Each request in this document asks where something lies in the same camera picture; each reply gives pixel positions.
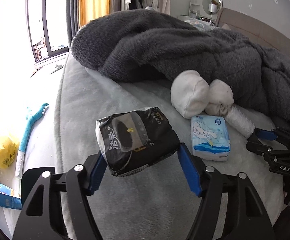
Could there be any blue cartoon tissue packet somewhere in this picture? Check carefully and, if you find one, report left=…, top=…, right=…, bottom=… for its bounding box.
left=191, top=115, right=231, bottom=161

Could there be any small bubble wrap roll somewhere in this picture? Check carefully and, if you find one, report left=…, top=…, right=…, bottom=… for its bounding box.
left=225, top=105, right=255, bottom=139

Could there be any black tissue packet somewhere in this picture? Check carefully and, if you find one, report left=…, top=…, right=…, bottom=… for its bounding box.
left=95, top=107, right=180, bottom=177

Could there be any white sock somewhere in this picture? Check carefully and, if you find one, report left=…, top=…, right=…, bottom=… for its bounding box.
left=205, top=79, right=234, bottom=116
left=170, top=70, right=210, bottom=119

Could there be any dark teal trash bin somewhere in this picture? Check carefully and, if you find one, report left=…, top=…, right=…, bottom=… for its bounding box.
left=21, top=166, right=55, bottom=206

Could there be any light grey bed mattress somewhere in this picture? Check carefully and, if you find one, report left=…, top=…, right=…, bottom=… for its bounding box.
left=54, top=55, right=284, bottom=239

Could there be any blue plush toy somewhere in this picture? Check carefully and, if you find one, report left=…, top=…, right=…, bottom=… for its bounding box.
left=15, top=102, right=50, bottom=179

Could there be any yellow plastic bag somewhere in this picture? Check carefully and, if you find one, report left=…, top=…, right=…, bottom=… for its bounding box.
left=0, top=136, right=19, bottom=169

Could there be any beige bed headboard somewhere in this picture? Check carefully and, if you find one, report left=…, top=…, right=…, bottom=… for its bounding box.
left=216, top=8, right=290, bottom=57

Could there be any blue pet food bag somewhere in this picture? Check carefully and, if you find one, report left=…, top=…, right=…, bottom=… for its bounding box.
left=0, top=183, right=22, bottom=210

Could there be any dark grey fleece blanket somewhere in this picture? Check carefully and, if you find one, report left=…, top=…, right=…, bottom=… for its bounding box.
left=71, top=9, right=290, bottom=125

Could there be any round vanity mirror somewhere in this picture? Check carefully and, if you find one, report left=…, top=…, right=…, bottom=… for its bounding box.
left=202, top=0, right=223, bottom=23

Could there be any white dresser table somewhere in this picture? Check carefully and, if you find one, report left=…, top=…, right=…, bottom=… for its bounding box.
left=178, top=0, right=217, bottom=25

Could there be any grey curtain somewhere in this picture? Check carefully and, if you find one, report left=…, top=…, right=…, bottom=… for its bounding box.
left=66, top=0, right=79, bottom=48

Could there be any balcony glass door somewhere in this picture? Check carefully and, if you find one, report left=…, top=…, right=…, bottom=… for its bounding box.
left=26, top=0, right=69, bottom=63

